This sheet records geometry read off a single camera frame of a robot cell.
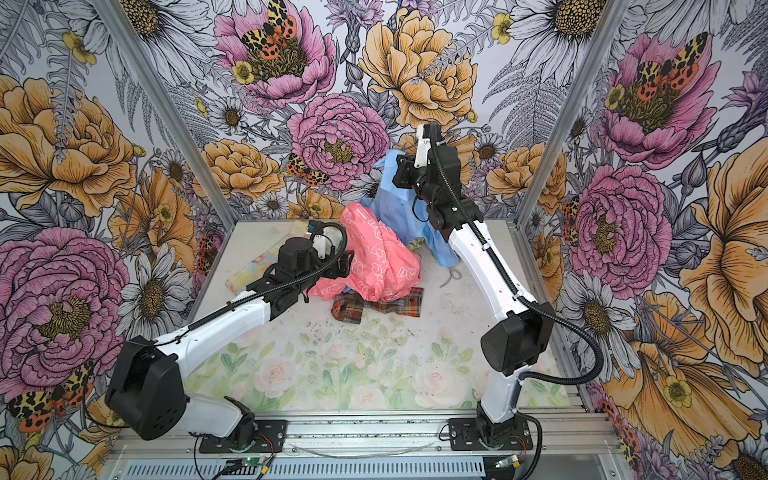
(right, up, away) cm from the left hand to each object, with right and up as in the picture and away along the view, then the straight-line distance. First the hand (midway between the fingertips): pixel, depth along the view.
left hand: (339, 257), depth 84 cm
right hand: (+16, +23, -10) cm, 29 cm away
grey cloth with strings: (+35, -5, +22) cm, 42 cm away
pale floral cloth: (-32, -5, +19) cm, 37 cm away
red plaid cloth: (+1, -16, +12) cm, 20 cm away
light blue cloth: (+15, +15, +3) cm, 21 cm away
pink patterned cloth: (+12, -3, +2) cm, 13 cm away
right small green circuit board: (+42, -48, -13) cm, 65 cm away
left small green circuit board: (-18, -47, -13) cm, 52 cm away
